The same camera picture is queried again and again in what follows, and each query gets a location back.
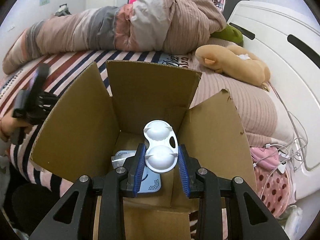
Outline light blue square device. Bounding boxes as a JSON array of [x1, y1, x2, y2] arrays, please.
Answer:
[[111, 150, 161, 194]]

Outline white double-cup lens case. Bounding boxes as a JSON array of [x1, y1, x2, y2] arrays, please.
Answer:
[[143, 120, 178, 174]]

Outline brown cardboard box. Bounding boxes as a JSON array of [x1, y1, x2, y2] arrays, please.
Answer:
[[29, 60, 258, 240]]

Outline person's left hand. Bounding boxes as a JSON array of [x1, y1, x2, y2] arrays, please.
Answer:
[[1, 109, 33, 142]]

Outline grey patterned left sleeve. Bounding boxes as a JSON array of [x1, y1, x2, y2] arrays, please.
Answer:
[[0, 139, 10, 208]]

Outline pink polka dot cloth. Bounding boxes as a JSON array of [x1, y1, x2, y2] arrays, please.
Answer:
[[250, 146, 291, 218]]

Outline white tissue pack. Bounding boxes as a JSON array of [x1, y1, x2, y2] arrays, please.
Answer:
[[277, 205, 303, 239]]

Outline pink ribbed bed sheet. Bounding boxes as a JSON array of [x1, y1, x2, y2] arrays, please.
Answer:
[[188, 52, 295, 147]]

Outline tan plush toy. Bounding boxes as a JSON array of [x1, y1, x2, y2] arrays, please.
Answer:
[[195, 44, 271, 91]]

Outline rolled pink grey duvet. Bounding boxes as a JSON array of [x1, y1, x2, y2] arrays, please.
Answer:
[[2, 0, 226, 74]]

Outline green plush toy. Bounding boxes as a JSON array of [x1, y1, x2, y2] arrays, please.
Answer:
[[210, 24, 243, 45]]

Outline white bed headboard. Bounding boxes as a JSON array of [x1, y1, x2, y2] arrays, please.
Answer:
[[228, 1, 319, 199]]

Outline white charging cables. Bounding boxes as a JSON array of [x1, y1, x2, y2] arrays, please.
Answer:
[[253, 81, 320, 201]]

